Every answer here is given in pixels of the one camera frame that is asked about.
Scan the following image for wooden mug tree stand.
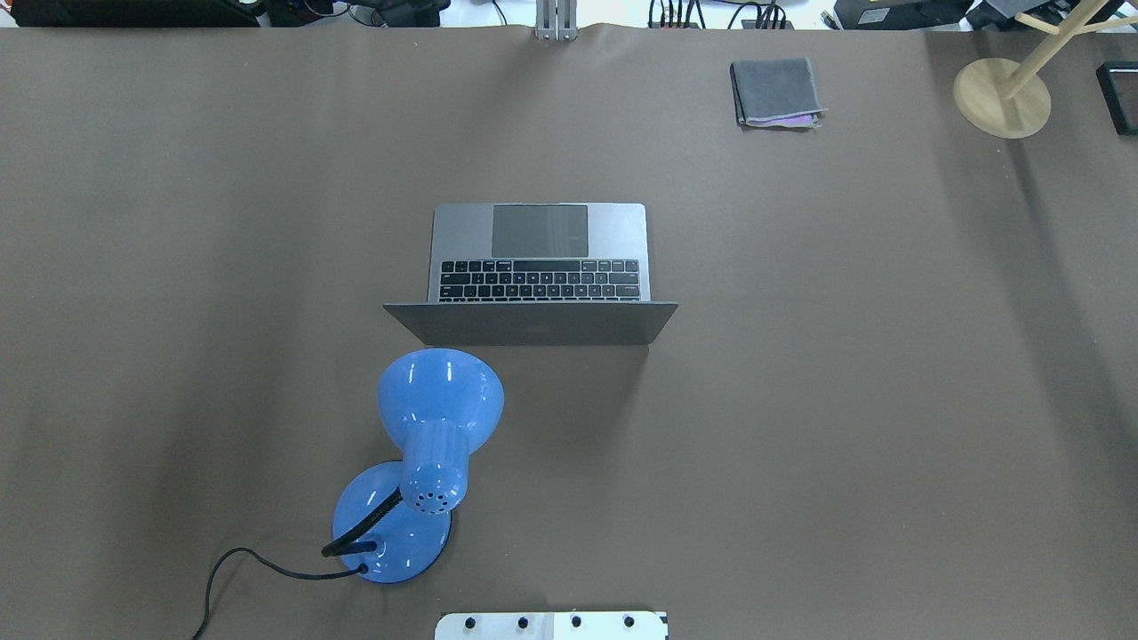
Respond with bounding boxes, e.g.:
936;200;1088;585
953;1;1137;140

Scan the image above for blue desk lamp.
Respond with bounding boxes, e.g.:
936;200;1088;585
322;348;505;586

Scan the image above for black tray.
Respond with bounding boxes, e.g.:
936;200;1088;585
1094;60;1137;137

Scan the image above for black lamp power cable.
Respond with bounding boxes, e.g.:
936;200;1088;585
191;547;369;640

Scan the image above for aluminium camera mount post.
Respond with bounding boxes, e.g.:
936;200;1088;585
533;0;580;42

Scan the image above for folded grey cloth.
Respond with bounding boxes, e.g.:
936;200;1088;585
729;57;826;130

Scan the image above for grey laptop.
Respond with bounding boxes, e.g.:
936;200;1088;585
385;202;678;348

